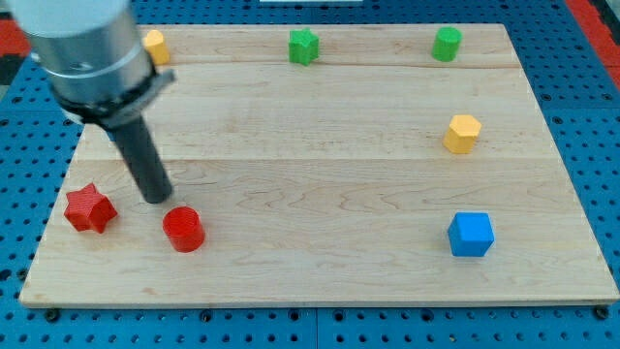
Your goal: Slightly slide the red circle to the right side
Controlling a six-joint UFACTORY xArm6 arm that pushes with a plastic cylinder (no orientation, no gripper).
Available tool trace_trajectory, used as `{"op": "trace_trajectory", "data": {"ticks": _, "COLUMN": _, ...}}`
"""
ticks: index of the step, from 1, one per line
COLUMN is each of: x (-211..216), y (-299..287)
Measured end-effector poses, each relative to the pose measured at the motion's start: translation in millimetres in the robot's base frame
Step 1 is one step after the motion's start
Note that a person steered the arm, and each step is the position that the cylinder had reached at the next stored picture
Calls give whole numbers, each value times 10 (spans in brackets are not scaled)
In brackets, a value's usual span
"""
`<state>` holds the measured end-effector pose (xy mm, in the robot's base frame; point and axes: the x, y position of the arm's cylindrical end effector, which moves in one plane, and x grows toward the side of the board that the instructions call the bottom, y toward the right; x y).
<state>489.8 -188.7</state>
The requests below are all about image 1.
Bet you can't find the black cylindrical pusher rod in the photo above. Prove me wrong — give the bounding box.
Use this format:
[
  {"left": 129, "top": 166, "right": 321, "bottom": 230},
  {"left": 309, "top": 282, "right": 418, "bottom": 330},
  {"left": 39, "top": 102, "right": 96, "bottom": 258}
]
[{"left": 108, "top": 114, "right": 172, "bottom": 204}]

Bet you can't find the red cylinder block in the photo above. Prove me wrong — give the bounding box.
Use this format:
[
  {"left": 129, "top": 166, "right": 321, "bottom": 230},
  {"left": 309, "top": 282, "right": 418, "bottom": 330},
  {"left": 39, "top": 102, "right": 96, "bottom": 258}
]
[{"left": 162, "top": 206, "right": 206, "bottom": 253}]

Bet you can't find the yellow block behind arm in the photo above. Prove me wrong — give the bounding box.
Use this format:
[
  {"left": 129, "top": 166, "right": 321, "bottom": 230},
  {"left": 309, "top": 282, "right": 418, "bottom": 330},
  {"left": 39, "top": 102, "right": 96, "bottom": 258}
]
[{"left": 142, "top": 29, "right": 171, "bottom": 65}]

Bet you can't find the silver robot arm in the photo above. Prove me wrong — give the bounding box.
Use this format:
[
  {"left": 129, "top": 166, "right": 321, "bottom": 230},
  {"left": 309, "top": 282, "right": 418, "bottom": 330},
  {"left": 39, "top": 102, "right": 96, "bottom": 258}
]
[{"left": 6, "top": 0, "right": 175, "bottom": 204}]

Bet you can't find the red star block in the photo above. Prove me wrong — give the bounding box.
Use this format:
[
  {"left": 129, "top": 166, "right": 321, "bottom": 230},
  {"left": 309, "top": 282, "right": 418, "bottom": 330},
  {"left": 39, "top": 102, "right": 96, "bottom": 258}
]
[{"left": 64, "top": 183, "right": 118, "bottom": 234}]

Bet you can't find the green star block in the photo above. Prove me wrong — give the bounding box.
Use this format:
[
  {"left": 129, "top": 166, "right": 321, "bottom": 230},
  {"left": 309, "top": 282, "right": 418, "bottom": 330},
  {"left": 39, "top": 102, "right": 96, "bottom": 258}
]
[{"left": 288, "top": 28, "right": 320, "bottom": 66}]

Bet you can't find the wooden board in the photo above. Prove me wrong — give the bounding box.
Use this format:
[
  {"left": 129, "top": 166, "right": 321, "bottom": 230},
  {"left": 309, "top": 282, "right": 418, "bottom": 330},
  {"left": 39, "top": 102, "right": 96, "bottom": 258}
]
[{"left": 19, "top": 23, "right": 619, "bottom": 309}]

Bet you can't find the green cylinder block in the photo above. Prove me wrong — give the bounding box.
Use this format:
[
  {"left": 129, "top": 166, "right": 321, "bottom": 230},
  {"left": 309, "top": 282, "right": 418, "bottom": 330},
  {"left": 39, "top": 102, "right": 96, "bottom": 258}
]
[{"left": 431, "top": 26, "right": 463, "bottom": 62}]

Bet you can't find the yellow hexagon block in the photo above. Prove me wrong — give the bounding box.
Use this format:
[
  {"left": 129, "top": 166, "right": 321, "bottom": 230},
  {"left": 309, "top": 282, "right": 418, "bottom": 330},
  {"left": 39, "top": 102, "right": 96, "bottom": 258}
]
[{"left": 442, "top": 114, "right": 482, "bottom": 154}]

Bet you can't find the blue cube block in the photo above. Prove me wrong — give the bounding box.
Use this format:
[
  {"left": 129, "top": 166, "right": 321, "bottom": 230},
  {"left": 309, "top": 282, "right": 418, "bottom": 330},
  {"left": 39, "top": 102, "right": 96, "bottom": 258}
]
[{"left": 448, "top": 211, "right": 495, "bottom": 257}]

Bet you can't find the blue perforated base mat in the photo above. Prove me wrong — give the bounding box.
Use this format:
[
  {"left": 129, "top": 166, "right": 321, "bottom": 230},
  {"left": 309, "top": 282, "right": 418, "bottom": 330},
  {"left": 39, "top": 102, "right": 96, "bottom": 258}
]
[{"left": 1, "top": 0, "right": 619, "bottom": 348}]

